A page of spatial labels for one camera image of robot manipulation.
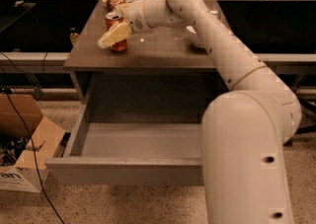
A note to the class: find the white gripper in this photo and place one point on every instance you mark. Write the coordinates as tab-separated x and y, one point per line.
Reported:
134	15

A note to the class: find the red coke can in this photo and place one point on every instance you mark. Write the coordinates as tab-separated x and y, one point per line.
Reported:
114	26

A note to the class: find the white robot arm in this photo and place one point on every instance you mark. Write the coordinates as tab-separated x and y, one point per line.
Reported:
242	131

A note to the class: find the grey open top drawer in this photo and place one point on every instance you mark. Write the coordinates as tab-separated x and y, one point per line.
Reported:
137	130

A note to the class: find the small bottle behind cabinet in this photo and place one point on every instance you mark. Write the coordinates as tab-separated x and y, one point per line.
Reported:
74	35

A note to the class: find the white bowl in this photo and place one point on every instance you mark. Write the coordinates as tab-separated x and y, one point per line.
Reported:
193	37

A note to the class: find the grey cabinet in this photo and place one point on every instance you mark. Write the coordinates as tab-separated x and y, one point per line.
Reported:
144	57

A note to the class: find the cardboard box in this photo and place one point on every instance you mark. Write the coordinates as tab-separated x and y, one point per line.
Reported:
27	139

